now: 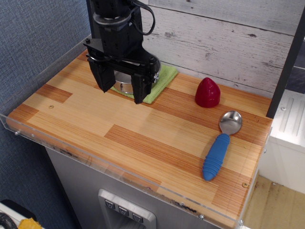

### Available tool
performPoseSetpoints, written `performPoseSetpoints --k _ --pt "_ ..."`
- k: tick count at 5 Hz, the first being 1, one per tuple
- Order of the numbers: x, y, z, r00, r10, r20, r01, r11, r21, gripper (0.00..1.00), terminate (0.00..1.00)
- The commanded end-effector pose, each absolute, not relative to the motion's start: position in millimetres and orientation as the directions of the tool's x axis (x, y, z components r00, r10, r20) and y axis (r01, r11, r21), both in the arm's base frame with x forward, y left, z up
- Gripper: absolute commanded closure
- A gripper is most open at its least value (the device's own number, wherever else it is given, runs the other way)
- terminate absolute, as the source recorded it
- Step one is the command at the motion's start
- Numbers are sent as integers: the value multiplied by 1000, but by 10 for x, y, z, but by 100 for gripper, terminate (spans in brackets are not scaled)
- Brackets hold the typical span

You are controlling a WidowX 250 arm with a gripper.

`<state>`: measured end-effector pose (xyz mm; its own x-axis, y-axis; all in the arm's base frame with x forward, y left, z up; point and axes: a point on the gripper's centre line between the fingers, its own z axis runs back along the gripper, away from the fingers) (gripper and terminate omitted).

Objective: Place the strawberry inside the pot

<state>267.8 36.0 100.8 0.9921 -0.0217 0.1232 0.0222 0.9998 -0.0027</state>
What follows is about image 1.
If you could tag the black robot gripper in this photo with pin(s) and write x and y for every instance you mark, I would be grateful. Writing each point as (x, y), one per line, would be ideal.
(122, 51)

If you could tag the red plastic strawberry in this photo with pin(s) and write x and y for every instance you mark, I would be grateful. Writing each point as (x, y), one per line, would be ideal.
(208, 93)

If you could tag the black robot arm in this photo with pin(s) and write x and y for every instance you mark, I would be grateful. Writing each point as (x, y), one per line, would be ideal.
(115, 14)

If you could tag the small steel pot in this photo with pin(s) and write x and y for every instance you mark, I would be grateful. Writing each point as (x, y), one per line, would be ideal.
(124, 84)

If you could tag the green folded cloth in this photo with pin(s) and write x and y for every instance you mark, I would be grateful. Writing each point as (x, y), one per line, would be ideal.
(166, 75)

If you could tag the clear acrylic table guard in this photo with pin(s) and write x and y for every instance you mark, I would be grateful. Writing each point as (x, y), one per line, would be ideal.
(163, 145)

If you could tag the grey toy fridge cabinet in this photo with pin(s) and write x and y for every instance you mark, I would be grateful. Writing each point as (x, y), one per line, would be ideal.
(82, 184)

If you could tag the silver dispenser button panel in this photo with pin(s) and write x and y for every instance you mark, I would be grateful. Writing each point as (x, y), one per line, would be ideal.
(122, 214)

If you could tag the yellow object at corner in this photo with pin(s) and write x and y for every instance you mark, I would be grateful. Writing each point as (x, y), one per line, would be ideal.
(29, 224)

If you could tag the white ribbed side counter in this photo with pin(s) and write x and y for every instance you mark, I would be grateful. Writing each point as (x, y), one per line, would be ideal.
(283, 158)

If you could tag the left black frame post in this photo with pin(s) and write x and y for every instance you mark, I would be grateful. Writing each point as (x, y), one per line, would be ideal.
(90, 10)

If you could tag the black frame post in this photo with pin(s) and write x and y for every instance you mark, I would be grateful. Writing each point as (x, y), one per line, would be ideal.
(90, 10)
(288, 66)

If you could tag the blue handled metal spoon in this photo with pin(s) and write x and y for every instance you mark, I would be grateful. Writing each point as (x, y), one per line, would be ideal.
(230, 124)

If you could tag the right black frame post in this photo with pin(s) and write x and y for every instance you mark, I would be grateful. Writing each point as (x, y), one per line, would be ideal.
(288, 66)

